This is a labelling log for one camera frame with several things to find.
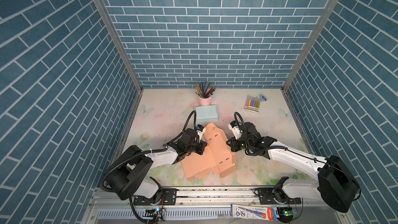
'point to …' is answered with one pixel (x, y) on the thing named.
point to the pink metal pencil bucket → (205, 101)
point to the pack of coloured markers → (252, 104)
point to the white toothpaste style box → (255, 212)
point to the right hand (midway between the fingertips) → (225, 141)
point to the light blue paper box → (206, 114)
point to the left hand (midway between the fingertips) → (207, 144)
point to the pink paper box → (217, 155)
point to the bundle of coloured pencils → (203, 89)
